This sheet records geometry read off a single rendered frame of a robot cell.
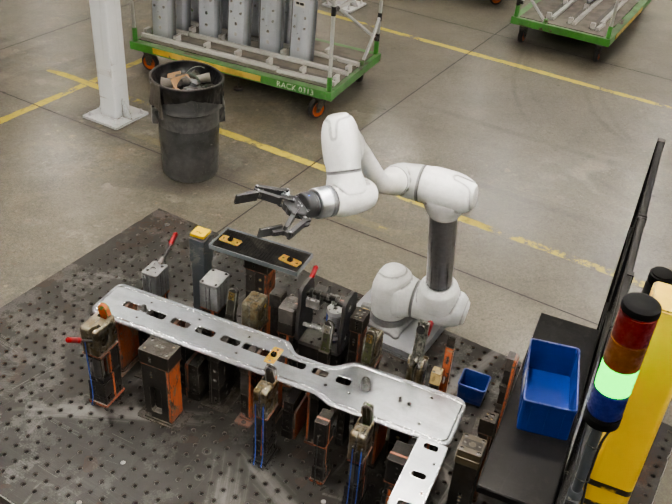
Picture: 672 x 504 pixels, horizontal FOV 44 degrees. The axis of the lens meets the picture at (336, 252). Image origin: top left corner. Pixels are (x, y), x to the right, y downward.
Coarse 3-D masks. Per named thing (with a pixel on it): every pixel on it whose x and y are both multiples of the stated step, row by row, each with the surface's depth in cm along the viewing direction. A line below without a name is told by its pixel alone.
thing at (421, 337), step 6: (420, 324) 271; (426, 324) 271; (420, 330) 268; (426, 330) 271; (420, 336) 273; (426, 336) 272; (414, 342) 274; (420, 342) 274; (414, 348) 275; (420, 348) 275; (414, 354) 277; (420, 354) 275; (420, 360) 276
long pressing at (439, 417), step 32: (128, 288) 310; (128, 320) 295; (160, 320) 296; (192, 320) 297; (224, 320) 298; (224, 352) 284; (288, 352) 286; (288, 384) 275; (320, 384) 275; (352, 384) 275; (384, 384) 276; (416, 384) 277; (384, 416) 265; (416, 416) 265; (448, 416) 266
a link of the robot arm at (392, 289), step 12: (396, 264) 330; (384, 276) 326; (396, 276) 324; (408, 276) 326; (372, 288) 333; (384, 288) 326; (396, 288) 324; (408, 288) 325; (372, 300) 334; (384, 300) 328; (396, 300) 326; (408, 300) 325; (372, 312) 338; (384, 312) 332; (396, 312) 330; (408, 312) 328
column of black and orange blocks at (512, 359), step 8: (512, 352) 264; (512, 360) 261; (504, 368) 264; (512, 368) 263; (504, 376) 266; (512, 376) 264; (504, 384) 269; (504, 392) 269; (504, 400) 271; (496, 408) 274; (504, 408) 273
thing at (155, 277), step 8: (152, 264) 313; (160, 264) 313; (144, 272) 309; (152, 272) 309; (160, 272) 309; (144, 280) 310; (152, 280) 309; (160, 280) 311; (168, 280) 317; (144, 288) 313; (152, 288) 311; (160, 288) 313; (168, 288) 319
